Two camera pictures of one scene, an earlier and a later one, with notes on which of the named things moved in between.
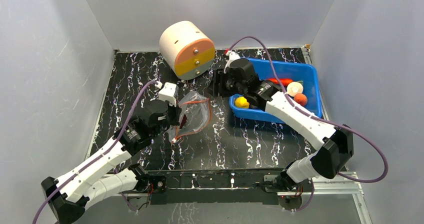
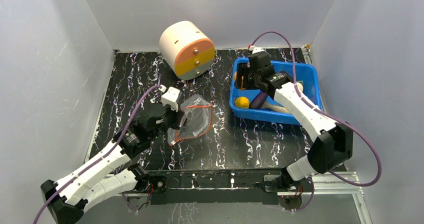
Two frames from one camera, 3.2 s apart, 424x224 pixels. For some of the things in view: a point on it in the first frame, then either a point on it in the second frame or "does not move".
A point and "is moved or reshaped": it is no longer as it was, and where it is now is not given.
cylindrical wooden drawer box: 187,49 does not move
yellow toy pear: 240,102 does not move
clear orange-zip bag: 196,115 is moved or reshaped
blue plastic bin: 304,89 does not move
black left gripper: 176,111 does not move
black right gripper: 220,83 -> 251,73
